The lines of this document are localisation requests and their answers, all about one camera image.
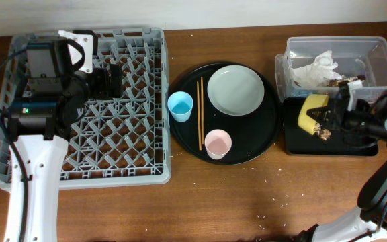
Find black rectangular bin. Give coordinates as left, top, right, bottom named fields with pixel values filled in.
left=283, top=97, right=378, bottom=157

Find light blue plastic cup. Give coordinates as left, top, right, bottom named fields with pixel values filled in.
left=167, top=91, right=194, bottom=122

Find gold foil wrapper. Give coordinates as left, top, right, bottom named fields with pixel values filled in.
left=328, top=75, right=366, bottom=87

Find left wooden chopstick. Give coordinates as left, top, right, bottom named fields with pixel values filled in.
left=196, top=82, right=202, bottom=151

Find clear plastic bin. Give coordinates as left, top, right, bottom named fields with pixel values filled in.
left=275, top=36, right=387, bottom=103

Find food scraps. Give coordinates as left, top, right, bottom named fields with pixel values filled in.
left=314, top=123, right=332, bottom=141

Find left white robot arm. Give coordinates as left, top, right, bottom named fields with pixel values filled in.
left=0, top=31, right=122, bottom=241

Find right wooden chopstick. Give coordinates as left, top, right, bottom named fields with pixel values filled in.
left=200, top=77, right=204, bottom=145

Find crumpled white tissue in bin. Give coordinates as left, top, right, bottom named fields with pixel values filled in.
left=290, top=50, right=343, bottom=88

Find grey dishwasher rack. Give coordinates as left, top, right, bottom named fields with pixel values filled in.
left=0, top=28, right=171, bottom=190

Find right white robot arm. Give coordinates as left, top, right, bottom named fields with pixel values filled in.
left=283, top=88, right=387, bottom=242

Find pink plastic cup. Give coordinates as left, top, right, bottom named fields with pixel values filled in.
left=204, top=129, right=232, bottom=160

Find yellow plastic bowl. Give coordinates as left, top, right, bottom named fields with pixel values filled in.
left=297, top=93, right=330, bottom=136

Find wooden chopstick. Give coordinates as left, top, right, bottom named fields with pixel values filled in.
left=196, top=82, right=202, bottom=151
left=200, top=77, right=204, bottom=145

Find round black tray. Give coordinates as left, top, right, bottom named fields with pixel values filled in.
left=169, top=67, right=282, bottom=165

